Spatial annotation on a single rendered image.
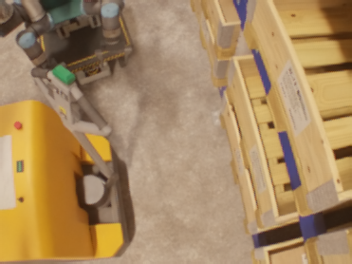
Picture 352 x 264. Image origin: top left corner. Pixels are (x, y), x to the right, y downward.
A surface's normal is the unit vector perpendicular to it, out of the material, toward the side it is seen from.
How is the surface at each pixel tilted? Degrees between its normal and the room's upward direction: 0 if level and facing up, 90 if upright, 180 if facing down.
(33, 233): 14
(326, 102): 0
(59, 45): 0
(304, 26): 0
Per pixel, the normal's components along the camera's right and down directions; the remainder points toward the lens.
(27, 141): 0.23, -0.40
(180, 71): -0.01, -0.37
